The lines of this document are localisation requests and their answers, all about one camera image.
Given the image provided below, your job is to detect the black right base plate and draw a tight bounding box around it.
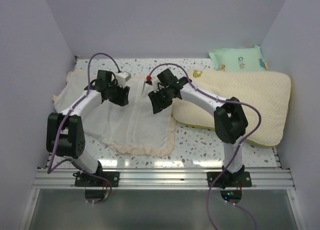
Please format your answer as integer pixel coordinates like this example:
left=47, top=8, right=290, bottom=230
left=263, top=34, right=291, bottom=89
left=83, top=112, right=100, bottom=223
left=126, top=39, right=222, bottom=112
left=206, top=165, right=253, bottom=189

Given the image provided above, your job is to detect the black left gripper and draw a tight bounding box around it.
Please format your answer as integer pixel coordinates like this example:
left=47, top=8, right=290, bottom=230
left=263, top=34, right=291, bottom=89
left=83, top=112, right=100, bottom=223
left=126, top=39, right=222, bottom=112
left=106, top=80, right=130, bottom=106

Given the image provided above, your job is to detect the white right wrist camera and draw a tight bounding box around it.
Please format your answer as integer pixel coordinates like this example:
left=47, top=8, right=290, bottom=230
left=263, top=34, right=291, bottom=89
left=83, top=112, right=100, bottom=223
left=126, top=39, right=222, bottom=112
left=152, top=81, right=162, bottom=92

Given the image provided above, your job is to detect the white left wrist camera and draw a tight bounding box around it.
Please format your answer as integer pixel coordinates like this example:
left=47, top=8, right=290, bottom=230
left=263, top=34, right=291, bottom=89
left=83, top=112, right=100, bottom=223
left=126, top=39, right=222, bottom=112
left=115, top=72, right=131, bottom=88

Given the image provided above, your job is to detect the green cartoon print pillow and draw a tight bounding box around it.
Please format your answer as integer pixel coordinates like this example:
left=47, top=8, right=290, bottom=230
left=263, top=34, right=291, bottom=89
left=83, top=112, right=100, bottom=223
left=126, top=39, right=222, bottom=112
left=208, top=45, right=269, bottom=72

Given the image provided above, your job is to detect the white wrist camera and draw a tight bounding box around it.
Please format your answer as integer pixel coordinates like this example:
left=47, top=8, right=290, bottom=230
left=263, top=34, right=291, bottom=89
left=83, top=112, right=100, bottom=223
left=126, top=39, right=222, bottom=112
left=152, top=81, right=162, bottom=92
left=115, top=72, right=131, bottom=88

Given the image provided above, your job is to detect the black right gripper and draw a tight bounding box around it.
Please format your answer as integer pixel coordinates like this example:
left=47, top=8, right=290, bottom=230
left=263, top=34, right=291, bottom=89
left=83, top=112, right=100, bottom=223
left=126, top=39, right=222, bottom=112
left=149, top=87, right=173, bottom=114

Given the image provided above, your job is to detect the aluminium front rail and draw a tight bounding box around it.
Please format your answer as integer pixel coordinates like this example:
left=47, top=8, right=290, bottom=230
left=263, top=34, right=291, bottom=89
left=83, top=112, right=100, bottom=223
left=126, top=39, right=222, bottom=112
left=32, top=168, right=295, bottom=190

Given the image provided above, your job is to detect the white pillowcase with cream ruffle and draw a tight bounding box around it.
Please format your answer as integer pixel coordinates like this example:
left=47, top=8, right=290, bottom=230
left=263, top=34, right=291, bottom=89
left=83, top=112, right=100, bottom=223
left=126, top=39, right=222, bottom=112
left=52, top=70, right=176, bottom=158

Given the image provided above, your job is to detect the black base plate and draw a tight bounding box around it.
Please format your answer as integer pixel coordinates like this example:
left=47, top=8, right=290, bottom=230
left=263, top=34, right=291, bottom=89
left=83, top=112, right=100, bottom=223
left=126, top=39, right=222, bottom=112
left=206, top=165, right=253, bottom=189
left=72, top=167, right=120, bottom=188

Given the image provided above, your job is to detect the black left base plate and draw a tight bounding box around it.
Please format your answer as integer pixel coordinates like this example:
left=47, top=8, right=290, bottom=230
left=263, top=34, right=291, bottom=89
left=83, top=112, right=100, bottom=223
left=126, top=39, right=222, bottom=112
left=72, top=167, right=120, bottom=188

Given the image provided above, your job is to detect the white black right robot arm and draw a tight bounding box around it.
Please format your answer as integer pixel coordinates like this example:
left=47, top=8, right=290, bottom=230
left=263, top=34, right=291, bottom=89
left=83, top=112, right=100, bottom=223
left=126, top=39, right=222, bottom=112
left=146, top=68, right=248, bottom=187

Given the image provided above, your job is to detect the cream yellow dotted pillow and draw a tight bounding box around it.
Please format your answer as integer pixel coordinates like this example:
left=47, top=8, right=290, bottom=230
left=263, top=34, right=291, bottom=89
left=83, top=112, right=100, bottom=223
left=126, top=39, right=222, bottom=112
left=172, top=67, right=292, bottom=147

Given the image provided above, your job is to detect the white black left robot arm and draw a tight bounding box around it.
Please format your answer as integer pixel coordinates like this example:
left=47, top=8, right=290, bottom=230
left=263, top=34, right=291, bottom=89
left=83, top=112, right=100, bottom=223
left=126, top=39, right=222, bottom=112
left=46, top=70, right=131, bottom=187

